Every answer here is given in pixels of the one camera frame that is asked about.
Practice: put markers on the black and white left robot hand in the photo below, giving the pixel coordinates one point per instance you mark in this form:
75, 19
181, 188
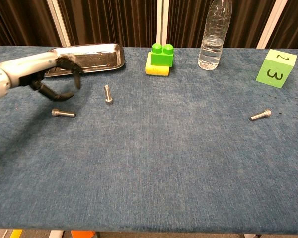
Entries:
32, 65

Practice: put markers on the silver bolt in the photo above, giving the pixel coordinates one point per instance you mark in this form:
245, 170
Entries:
108, 95
63, 113
260, 115

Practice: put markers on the dark pleated curtain panel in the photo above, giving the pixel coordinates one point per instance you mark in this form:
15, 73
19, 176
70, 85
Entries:
109, 22
186, 22
20, 22
293, 24

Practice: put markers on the rectangular stainless steel tray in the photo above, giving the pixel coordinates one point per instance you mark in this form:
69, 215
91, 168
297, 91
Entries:
96, 58

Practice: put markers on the yellow toy building block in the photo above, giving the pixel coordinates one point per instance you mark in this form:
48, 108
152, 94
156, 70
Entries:
156, 71

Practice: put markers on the green toy building block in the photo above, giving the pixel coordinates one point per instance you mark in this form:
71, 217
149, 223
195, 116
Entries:
161, 58

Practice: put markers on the blue fabric table mat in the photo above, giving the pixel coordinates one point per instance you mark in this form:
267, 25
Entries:
149, 161

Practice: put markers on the clear plastic water bottle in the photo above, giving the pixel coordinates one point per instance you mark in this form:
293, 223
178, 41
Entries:
212, 49

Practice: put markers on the green numbered cube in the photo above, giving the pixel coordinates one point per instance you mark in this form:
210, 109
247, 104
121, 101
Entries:
273, 72

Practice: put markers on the white partition frame post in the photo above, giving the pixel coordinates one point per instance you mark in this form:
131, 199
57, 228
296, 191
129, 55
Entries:
272, 24
58, 22
162, 22

